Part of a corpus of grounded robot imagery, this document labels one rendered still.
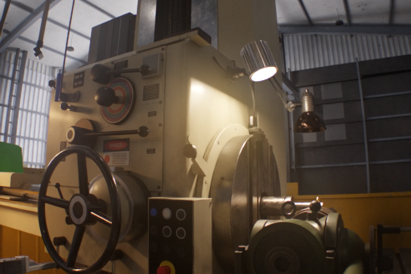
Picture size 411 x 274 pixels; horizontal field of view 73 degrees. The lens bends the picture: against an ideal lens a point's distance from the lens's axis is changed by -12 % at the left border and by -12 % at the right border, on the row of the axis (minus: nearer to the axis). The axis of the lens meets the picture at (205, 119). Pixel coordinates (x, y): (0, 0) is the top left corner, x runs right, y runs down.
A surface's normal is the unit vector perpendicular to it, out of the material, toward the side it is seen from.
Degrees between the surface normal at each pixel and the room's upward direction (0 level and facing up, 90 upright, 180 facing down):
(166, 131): 90
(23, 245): 90
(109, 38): 90
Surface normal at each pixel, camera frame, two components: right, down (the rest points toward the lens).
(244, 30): -0.49, -0.17
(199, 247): 0.87, -0.10
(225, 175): -0.45, -0.56
